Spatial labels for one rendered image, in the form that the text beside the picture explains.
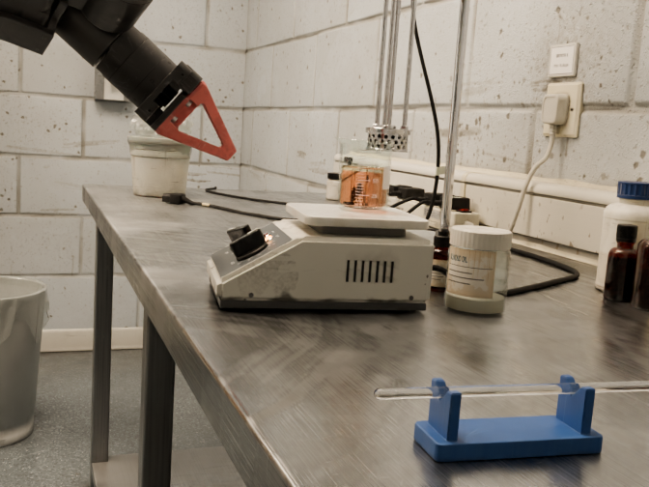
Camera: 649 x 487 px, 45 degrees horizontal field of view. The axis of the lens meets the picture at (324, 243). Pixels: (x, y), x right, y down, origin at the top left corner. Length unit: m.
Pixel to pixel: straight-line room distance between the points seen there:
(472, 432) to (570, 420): 0.06
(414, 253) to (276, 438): 0.33
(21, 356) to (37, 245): 0.91
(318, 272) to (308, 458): 0.32
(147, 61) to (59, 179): 2.34
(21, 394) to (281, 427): 1.91
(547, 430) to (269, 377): 0.18
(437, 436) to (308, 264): 0.31
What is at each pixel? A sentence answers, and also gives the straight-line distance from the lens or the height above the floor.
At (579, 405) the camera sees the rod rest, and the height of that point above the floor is 0.78.
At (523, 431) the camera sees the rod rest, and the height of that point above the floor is 0.76.
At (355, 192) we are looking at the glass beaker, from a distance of 0.76.
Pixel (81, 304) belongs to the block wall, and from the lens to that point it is 3.17.
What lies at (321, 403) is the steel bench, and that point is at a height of 0.75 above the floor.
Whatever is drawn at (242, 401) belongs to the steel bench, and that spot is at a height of 0.75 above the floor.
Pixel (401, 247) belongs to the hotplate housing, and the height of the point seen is 0.81.
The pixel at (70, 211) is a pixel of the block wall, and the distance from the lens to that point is 3.11.
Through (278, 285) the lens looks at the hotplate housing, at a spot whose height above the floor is 0.78.
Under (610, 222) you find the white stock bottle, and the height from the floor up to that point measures 0.83.
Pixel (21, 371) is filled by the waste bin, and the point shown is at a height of 0.21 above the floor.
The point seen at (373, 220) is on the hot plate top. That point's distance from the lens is 0.71.
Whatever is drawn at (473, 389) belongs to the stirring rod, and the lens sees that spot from 0.43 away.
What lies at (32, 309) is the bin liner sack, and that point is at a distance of 2.26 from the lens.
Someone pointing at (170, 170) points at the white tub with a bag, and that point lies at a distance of 1.67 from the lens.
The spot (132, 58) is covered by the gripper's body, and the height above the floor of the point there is 0.97.
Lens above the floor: 0.92
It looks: 8 degrees down
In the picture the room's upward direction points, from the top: 4 degrees clockwise
